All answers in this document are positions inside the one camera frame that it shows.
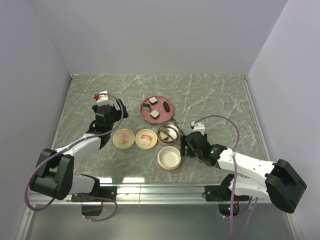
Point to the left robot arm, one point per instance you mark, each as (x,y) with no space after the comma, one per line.
(53,175)

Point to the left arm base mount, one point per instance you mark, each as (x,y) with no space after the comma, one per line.
(102,194)

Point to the sushi piece back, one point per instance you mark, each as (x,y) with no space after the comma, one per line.
(153,100)

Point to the sushi piece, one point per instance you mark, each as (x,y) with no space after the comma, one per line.
(153,100)
(163,136)
(154,114)
(146,107)

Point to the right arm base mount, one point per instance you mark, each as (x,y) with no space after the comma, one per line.
(216,193)

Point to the black spiky sea cucumber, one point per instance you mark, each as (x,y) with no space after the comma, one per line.
(166,106)

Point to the cream lid with barcode label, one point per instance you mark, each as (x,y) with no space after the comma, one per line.
(146,139)

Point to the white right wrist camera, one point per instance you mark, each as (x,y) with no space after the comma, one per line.
(198,127)

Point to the cream lid with pink knob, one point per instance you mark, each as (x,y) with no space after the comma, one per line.
(124,139)

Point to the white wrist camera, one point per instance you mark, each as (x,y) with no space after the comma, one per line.
(102,98)
(198,127)

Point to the pink dotted plate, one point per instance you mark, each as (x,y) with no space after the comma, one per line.
(163,115)

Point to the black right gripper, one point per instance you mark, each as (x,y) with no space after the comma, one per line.
(183,143)

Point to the cream lunch box tier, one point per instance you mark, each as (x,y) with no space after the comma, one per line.
(169,158)

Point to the metal tongs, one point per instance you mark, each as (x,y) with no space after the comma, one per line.
(173,120)

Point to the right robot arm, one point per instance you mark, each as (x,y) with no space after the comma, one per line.
(275,181)

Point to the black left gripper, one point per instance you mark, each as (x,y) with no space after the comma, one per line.
(118,113)

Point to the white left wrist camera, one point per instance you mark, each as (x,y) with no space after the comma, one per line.
(102,98)

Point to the steel lunch box tier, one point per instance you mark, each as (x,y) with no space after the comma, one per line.
(172,130)

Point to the sushi piece front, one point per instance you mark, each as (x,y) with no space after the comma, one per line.
(154,114)

